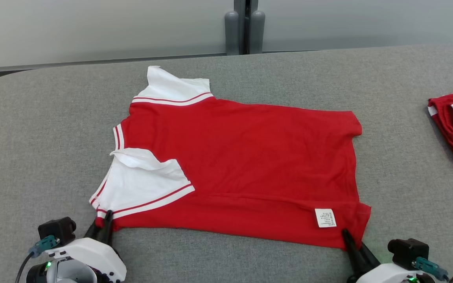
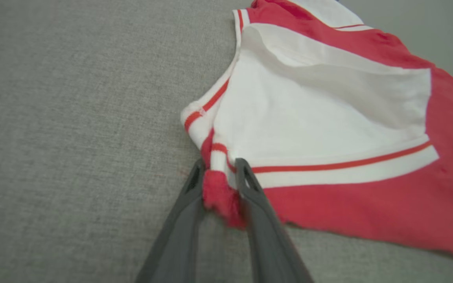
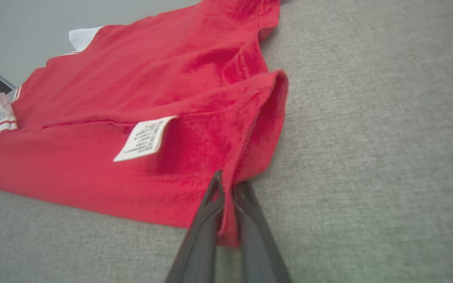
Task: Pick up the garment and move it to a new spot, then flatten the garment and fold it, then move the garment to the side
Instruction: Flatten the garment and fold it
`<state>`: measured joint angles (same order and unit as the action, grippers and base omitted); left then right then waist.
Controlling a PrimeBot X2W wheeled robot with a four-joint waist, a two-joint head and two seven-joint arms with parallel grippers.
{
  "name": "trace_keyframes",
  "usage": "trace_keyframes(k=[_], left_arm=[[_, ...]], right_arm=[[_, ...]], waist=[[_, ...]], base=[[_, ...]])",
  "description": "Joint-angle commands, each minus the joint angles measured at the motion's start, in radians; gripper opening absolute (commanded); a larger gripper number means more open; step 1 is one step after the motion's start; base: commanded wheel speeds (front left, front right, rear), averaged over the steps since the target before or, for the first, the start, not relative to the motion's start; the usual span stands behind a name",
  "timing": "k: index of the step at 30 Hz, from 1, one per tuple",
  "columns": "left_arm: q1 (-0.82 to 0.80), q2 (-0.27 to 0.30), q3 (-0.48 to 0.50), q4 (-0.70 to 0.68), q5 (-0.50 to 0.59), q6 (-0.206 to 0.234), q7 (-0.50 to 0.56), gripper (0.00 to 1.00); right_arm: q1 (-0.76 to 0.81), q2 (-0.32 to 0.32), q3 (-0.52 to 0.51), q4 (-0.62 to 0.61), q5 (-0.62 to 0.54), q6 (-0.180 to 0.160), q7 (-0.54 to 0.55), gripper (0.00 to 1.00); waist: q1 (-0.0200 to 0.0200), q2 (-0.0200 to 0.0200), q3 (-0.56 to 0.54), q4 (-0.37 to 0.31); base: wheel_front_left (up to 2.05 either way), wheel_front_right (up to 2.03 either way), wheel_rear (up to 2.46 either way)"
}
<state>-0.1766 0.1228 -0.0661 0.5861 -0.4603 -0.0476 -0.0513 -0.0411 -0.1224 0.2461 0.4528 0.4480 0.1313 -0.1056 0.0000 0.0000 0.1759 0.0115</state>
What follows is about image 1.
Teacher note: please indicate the grey rounded post foot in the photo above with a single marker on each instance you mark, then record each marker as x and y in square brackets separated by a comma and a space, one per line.
[232, 33]
[257, 32]

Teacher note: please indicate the red t-shirt with white sleeves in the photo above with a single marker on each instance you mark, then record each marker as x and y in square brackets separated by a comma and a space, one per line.
[250, 165]

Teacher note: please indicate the grey partition base rail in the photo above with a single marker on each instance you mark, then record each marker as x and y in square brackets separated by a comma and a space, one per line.
[368, 48]
[92, 63]

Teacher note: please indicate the teal camera connector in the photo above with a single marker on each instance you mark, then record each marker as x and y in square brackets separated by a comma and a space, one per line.
[43, 244]
[431, 268]

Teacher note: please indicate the teal right camera connector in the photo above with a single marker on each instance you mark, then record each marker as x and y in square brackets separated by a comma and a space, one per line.
[431, 268]

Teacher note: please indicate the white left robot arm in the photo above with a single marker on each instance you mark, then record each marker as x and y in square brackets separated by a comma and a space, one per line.
[73, 273]

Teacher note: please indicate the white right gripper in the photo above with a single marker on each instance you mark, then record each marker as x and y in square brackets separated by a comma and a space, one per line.
[387, 274]

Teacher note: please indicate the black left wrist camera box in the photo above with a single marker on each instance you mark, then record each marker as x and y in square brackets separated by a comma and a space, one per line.
[57, 230]

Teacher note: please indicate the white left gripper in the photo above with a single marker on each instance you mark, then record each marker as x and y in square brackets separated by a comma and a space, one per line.
[92, 253]

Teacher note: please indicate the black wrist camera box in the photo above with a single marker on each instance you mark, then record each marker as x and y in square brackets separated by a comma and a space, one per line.
[57, 230]
[407, 251]

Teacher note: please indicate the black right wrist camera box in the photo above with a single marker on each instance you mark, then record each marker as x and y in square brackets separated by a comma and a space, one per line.
[407, 251]

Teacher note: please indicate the grey metal partition post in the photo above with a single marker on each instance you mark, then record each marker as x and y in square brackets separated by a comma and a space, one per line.
[245, 15]

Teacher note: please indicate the teal left camera connector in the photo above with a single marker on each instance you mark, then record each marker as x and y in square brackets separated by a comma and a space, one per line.
[43, 244]

